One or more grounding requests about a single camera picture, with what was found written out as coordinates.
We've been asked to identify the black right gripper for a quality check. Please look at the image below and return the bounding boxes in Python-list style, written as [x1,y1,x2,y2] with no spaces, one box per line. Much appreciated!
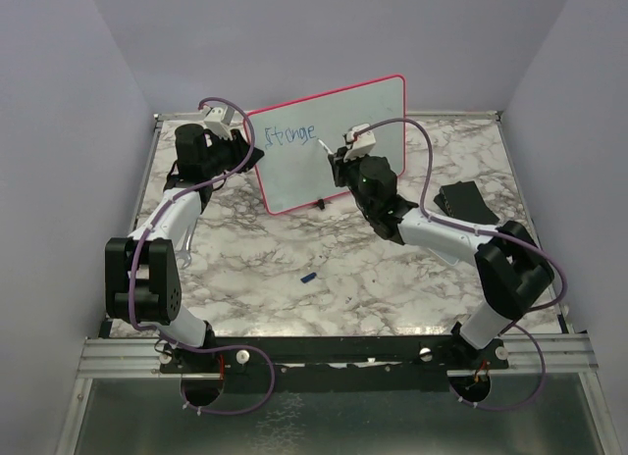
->
[331,145,375,216]

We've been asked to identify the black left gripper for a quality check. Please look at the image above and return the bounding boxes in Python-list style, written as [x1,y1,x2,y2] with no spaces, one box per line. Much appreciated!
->
[203,126,263,177]

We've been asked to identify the pink framed whiteboard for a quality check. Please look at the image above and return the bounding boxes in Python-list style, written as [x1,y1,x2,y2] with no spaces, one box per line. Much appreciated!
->
[248,75,406,215]

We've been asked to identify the blue marker cap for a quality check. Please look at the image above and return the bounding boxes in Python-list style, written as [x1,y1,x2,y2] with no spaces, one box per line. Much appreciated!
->
[300,273,317,283]

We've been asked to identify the white blue whiteboard marker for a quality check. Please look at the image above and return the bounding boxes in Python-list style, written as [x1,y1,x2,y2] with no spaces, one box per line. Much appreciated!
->
[317,138,335,155]

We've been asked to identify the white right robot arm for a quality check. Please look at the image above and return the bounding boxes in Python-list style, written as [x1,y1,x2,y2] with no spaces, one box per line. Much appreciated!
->
[328,147,554,368]

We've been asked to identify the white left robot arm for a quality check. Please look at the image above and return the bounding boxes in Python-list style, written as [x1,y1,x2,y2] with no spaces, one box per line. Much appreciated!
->
[104,124,264,372]

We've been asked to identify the silver open-end wrench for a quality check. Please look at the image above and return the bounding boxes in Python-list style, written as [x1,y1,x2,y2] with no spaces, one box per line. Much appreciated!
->
[176,224,196,270]

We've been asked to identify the white grey small box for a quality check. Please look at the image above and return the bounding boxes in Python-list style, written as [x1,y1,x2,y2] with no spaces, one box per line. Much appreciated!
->
[429,248,460,267]

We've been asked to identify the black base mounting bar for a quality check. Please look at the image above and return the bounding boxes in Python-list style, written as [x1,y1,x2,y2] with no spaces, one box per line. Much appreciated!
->
[160,334,508,393]

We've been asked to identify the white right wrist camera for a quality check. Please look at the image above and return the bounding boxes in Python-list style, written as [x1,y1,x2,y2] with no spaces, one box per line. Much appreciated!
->
[344,124,376,163]

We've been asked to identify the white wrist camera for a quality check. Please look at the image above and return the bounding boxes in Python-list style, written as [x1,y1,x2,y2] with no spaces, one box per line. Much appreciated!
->
[344,124,376,163]
[201,107,235,140]

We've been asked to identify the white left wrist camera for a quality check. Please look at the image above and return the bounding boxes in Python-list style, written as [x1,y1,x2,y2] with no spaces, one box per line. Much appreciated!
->
[201,107,235,140]

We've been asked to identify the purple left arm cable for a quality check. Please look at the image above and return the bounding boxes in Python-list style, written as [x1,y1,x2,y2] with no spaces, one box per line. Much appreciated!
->
[128,96,279,417]

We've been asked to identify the black network switch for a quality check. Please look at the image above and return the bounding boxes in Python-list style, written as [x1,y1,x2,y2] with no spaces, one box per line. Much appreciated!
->
[434,181,499,225]

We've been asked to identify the aluminium front rail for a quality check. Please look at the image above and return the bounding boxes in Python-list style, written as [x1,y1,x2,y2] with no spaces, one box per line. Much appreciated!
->
[78,338,164,379]

